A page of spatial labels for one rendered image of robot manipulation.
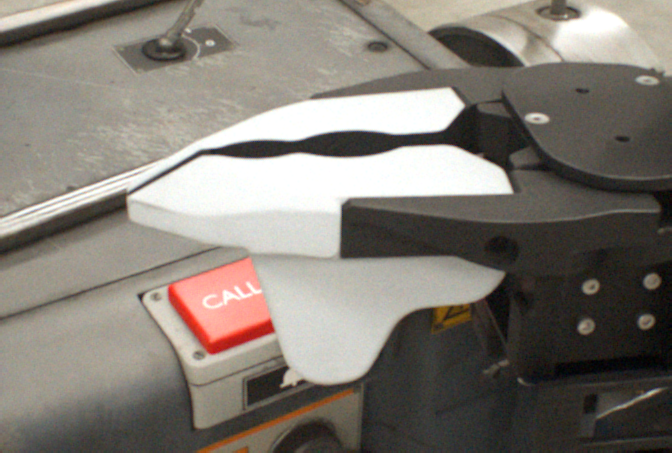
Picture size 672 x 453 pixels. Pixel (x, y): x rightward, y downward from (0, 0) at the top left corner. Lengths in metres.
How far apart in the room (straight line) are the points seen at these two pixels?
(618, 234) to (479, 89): 0.07
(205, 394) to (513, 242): 0.48
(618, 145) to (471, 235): 0.05
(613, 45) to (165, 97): 0.40
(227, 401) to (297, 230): 0.48
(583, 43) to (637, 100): 0.79
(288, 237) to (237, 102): 0.67
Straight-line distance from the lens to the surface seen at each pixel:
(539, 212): 0.28
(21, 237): 0.82
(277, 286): 0.30
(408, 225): 0.28
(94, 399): 0.73
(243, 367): 0.75
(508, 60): 1.11
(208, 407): 0.76
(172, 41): 1.03
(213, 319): 0.74
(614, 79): 0.35
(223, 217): 0.29
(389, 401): 0.92
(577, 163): 0.30
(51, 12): 1.06
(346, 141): 0.32
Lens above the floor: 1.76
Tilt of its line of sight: 36 degrees down
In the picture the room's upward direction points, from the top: 2 degrees clockwise
